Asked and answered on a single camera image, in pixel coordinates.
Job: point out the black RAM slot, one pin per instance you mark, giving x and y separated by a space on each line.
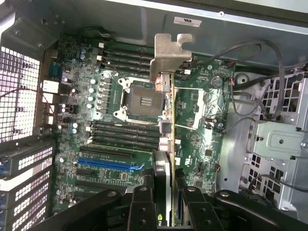
127 63
122 144
127 57
125 124
127 50
125 131
127 69
125 137

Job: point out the open PC case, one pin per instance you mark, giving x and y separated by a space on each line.
144 21

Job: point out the long black expansion slot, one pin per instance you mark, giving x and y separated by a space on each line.
96 184
106 152

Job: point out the short black expansion slot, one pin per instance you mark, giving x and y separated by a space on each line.
84 172

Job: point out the silver perforated drive cage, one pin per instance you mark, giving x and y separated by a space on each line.
276 139

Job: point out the green motherboard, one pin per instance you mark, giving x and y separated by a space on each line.
204 144

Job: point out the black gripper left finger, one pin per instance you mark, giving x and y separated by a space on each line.
142 207

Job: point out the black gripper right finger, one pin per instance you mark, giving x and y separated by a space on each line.
197 209

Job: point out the blue expansion slot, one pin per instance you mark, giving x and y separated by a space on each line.
106 164

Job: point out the CPU socket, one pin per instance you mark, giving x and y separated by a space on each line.
144 101

